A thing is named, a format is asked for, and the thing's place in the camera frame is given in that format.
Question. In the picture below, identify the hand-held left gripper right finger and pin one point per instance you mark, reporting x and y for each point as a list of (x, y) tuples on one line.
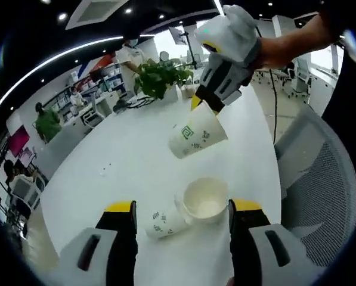
[(261, 256)]

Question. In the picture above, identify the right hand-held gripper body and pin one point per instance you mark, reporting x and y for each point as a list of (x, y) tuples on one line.
[(231, 35)]

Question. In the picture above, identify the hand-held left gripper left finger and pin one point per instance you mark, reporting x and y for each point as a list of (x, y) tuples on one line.
[(85, 256)]

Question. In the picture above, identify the person's right hand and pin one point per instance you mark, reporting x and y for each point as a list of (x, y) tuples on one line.
[(270, 53)]

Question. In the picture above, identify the small round plant pot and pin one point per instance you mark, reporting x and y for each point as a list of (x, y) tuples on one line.
[(188, 91)]

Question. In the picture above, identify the potted green plant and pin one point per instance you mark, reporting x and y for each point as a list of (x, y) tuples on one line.
[(158, 77)]

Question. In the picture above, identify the monitor on black tripod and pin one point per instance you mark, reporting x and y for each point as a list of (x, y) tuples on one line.
[(177, 34)]

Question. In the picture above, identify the white office chair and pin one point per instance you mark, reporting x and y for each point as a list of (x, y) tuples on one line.
[(91, 116), (300, 76), (27, 190)]

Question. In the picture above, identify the white table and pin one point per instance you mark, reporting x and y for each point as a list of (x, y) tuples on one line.
[(121, 172)]

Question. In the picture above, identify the grey mesh office chair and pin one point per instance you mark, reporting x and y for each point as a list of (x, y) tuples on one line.
[(318, 184)]

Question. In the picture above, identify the white storage shelf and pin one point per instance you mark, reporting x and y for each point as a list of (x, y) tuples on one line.
[(112, 79)]

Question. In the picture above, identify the person's dark clothing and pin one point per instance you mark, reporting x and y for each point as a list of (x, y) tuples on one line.
[(341, 89)]

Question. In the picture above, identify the small black monitor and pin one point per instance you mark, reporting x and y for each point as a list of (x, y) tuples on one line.
[(96, 74)]

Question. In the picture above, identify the ceiling air vent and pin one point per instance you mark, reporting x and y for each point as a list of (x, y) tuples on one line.
[(97, 12)]

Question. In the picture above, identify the magenta wall screen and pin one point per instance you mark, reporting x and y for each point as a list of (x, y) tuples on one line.
[(18, 141)]

